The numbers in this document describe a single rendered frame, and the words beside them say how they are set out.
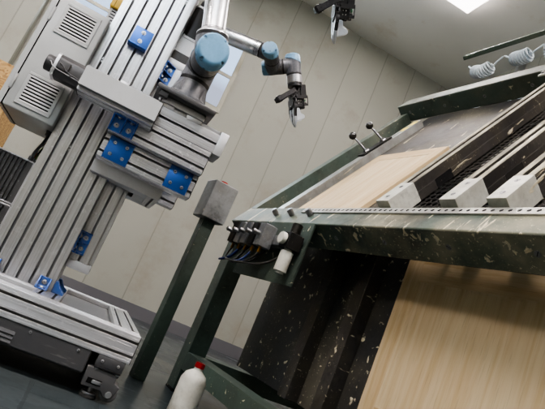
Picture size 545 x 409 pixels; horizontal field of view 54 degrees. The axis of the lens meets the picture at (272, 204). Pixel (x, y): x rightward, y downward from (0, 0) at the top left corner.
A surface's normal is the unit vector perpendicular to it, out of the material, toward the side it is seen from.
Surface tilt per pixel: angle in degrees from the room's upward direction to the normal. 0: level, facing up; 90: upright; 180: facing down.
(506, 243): 145
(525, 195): 90
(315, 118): 90
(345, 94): 90
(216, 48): 97
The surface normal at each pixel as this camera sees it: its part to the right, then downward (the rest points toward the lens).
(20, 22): 0.31, -0.09
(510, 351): -0.80, -0.44
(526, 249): -0.77, 0.48
